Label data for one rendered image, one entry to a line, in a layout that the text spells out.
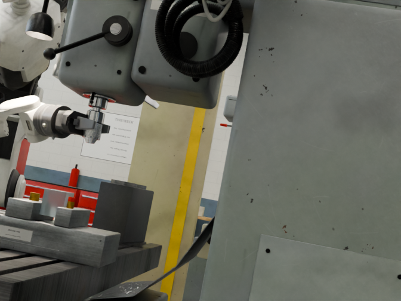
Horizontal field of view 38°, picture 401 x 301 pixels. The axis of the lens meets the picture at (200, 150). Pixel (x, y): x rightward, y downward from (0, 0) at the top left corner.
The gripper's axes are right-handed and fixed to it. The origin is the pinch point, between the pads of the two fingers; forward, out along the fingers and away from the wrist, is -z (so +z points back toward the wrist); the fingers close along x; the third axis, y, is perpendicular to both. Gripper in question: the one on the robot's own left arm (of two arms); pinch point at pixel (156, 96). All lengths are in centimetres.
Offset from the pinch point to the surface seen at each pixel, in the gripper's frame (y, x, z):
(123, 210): -45.8, 5.1, -16.3
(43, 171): 265, -871, 98
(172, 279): -12, -112, -67
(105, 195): -44.6, 2.4, -8.6
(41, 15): -38, 54, 34
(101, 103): -46, 54, 8
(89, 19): -36, 65, 22
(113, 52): -40, 66, 12
